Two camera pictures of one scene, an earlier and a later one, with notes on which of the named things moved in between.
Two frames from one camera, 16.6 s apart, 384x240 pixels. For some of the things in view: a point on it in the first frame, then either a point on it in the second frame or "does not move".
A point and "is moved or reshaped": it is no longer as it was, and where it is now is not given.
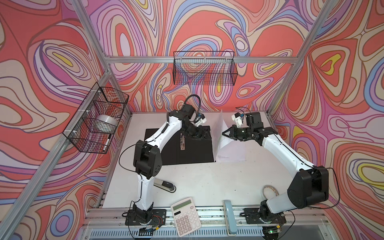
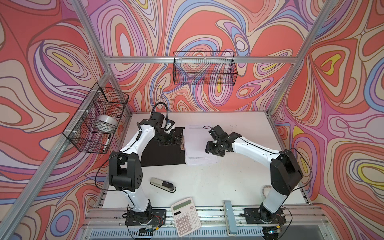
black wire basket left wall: (94, 124) does not move
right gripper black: (232, 135) to (209, 149)
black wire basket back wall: (204, 68) does not move
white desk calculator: (186, 216) does not move
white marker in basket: (106, 143) does not move
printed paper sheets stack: (226, 149) is moved or reshaped
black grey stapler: (166, 185) does not move
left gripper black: (197, 134) to (174, 141)
